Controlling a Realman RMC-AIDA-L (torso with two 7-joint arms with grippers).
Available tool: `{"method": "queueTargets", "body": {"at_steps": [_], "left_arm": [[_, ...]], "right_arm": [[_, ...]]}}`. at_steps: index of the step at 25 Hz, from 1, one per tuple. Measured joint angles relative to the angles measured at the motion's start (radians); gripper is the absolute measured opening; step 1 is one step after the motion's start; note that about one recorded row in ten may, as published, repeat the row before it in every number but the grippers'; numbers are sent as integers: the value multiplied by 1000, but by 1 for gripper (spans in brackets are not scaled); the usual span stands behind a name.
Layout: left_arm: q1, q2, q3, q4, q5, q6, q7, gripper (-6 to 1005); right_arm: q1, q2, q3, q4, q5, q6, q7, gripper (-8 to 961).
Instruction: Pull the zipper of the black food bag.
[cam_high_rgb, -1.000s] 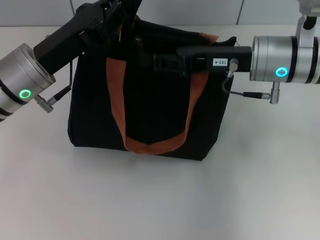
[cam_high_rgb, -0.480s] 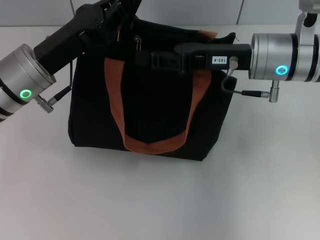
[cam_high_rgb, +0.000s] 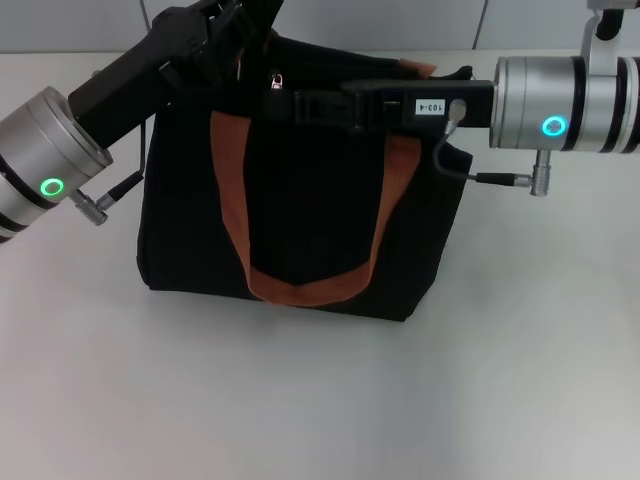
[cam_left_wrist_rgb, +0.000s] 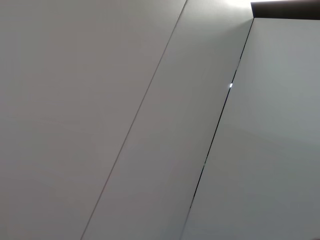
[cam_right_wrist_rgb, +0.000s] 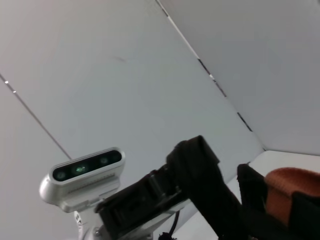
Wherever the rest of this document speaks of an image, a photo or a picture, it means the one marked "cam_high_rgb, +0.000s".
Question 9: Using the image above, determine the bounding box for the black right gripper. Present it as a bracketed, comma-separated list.
[261, 78, 496, 137]

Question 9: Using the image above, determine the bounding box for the black bag with brown handles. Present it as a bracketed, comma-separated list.
[135, 0, 477, 324]

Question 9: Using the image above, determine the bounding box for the left gripper cable with plug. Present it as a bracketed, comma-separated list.
[74, 112, 152, 227]

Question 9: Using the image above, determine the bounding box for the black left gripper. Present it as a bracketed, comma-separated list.
[66, 0, 281, 152]

